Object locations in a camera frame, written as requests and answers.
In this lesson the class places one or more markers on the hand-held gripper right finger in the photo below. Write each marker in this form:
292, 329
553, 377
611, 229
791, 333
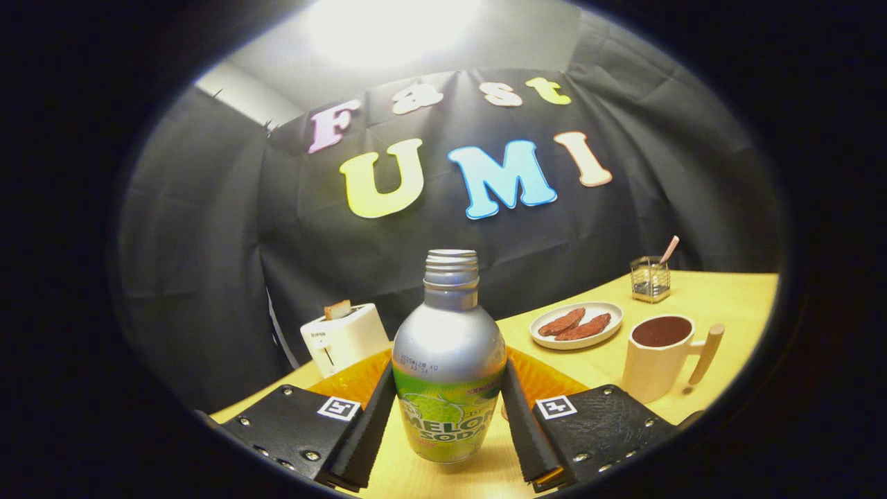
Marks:
527, 436

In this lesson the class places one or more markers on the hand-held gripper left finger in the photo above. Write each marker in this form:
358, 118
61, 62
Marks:
367, 443

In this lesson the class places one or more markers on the silver green label juice bottle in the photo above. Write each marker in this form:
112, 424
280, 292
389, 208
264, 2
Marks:
449, 333

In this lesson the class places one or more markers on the white toaster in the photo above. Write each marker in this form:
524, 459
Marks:
346, 343

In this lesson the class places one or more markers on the brown meat piece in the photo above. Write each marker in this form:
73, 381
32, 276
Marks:
561, 322
585, 328

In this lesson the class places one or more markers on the toast bread slice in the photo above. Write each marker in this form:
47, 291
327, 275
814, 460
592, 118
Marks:
337, 310

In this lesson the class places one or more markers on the white oval plate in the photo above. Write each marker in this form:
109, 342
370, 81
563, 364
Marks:
610, 315

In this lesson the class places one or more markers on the black backdrop cloth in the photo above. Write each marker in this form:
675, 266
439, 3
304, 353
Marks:
277, 242

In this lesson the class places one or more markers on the pink striped straw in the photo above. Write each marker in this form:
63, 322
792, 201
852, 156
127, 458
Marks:
669, 249

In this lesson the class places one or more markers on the wooden table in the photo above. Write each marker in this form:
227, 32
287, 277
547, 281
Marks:
721, 298

